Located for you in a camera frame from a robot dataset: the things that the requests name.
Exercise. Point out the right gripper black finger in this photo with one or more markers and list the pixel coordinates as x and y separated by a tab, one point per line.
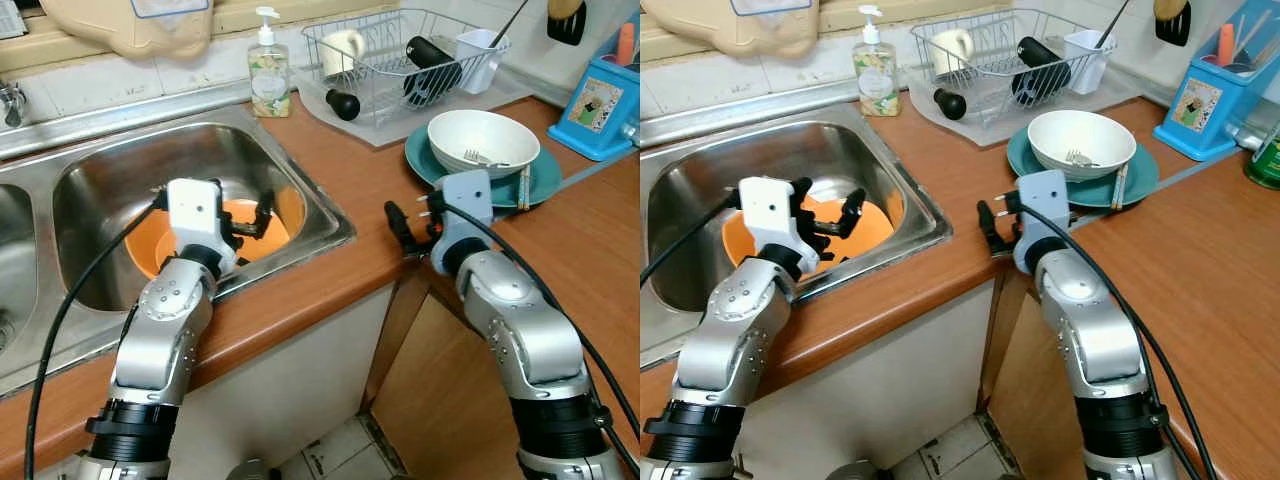
425	207
989	226
1011	204
399	228

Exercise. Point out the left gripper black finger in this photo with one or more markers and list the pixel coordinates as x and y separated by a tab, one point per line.
231	210
805	200
266	212
853	212

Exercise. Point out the orange plate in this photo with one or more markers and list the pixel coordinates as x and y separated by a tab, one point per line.
870	225
145	250

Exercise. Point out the teal plate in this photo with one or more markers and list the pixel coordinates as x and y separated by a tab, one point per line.
545	172
1142	172

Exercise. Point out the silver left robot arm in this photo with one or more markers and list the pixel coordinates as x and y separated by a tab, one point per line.
725	350
160	340

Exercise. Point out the grey plastic drain tray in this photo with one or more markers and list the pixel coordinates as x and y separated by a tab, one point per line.
400	135
1000	135

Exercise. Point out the metal fork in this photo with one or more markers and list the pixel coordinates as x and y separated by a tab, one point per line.
480	157
1078	157

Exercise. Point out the white bowl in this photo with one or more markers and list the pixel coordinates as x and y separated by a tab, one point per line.
1080	135
480	135

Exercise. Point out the stainless steel sink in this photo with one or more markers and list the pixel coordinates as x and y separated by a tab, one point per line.
100	170
720	160

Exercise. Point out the wooden chopstick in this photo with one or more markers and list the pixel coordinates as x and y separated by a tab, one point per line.
1123	188
1116	188
520	188
527	188

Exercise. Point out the small black round knob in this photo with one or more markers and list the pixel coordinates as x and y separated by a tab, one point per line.
345	105
950	104

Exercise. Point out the clear soap pump bottle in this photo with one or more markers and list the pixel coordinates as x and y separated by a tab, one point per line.
876	85
270	85

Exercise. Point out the black tumbler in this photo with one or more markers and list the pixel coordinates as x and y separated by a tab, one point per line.
435	65
1040	68

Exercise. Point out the white plastic cutlery cup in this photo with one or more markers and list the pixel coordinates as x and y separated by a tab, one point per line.
480	60
1088	60

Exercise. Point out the brown wooden cabinet door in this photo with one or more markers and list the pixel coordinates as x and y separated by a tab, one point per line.
440	400
1040	400

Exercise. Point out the cream mug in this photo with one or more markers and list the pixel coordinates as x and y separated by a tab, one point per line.
952	50
345	50

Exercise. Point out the white cabinet front panel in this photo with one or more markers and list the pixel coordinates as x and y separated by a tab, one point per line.
300	390
900	390

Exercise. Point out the metal countertop joint strip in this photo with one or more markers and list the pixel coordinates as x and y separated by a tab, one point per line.
600	172
1200	172

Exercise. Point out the yellow window ledge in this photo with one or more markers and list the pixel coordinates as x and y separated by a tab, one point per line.
230	18
835	18

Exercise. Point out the beige plastic board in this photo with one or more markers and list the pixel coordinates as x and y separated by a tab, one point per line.
100	25
720	25

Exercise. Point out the blue plastic utensil holder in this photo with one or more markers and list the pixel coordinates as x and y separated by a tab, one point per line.
1200	110
600	110

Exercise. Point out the grey robot leg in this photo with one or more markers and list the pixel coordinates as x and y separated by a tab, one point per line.
248	472
852	472

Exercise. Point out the chrome faucet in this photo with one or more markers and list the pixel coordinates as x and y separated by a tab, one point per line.
12	105

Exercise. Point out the green can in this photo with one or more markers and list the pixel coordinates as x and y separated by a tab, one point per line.
1265	165

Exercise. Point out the grey ribbed rack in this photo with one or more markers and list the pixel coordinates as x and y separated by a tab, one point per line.
12	18

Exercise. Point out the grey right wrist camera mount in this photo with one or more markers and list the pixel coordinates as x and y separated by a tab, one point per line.
1045	195
465	195

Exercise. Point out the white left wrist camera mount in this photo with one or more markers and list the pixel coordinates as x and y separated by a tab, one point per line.
765	215
195	215

